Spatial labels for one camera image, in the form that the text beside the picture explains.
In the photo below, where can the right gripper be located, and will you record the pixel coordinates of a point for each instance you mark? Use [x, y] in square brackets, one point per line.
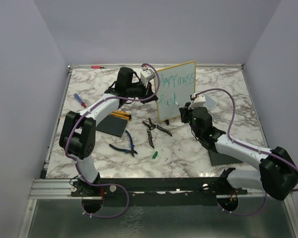
[185, 111]

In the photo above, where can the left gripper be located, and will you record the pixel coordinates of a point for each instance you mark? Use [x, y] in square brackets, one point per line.
[147, 92]

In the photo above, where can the yellow framed whiteboard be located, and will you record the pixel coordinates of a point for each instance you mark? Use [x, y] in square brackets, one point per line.
[175, 84]

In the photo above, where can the green marker cap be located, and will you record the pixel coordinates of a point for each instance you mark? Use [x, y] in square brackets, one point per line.
[155, 155]

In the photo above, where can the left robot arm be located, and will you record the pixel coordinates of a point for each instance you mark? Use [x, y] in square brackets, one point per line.
[79, 129]

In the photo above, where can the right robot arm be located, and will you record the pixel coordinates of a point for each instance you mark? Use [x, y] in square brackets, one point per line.
[274, 171]

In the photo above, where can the grey whiteboard eraser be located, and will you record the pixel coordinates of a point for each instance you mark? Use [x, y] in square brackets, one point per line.
[209, 103]

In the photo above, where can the yellow utility knife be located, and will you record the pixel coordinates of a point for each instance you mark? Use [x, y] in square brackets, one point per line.
[122, 115]

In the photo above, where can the left black pad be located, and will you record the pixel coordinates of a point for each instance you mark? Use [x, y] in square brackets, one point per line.
[112, 125]

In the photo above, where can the black pad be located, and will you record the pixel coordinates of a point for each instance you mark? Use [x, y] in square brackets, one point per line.
[112, 125]
[217, 159]

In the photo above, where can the right black pad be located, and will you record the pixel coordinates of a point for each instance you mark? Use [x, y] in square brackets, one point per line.
[217, 159]

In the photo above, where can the blue red screwdriver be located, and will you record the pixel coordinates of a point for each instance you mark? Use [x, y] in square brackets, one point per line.
[79, 99]

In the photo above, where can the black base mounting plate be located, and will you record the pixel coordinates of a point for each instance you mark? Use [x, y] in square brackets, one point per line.
[156, 191]

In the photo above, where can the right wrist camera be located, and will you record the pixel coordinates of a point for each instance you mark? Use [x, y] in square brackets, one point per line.
[198, 100]

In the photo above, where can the red marker on rail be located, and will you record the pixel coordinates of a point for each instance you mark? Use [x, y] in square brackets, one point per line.
[97, 67]

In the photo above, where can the blue handled cutting pliers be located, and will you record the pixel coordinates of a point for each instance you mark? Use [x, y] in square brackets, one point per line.
[128, 150]

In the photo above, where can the aluminium frame rail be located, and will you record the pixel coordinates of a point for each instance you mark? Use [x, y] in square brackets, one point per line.
[50, 189]

